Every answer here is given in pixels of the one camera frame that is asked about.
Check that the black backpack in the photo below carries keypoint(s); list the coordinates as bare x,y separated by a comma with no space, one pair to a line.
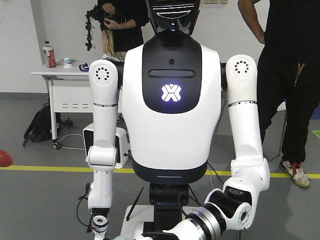
40,127

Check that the red lychee cluster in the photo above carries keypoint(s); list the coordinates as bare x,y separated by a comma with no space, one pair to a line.
6,159

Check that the drink bottle red label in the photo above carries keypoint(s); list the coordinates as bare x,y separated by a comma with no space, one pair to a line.
49,55

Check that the white robot hand open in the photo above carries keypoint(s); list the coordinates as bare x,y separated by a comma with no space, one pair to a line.
99,226

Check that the standing person in black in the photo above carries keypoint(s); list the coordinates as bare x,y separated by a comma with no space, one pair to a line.
124,19

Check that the white humanoid robot body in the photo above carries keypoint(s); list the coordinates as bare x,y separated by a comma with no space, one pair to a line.
171,103

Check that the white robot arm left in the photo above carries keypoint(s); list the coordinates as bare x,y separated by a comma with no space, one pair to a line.
102,155

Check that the white folding table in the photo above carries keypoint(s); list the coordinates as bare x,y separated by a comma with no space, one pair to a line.
68,90

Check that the white computer case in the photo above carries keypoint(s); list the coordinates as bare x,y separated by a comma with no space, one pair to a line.
121,144

